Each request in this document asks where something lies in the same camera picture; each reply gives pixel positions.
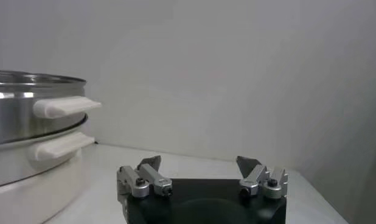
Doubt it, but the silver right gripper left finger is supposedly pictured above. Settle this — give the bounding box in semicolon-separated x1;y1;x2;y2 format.
116;155;173;200

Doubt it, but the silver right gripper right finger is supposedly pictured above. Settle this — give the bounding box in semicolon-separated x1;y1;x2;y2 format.
235;155;289;200

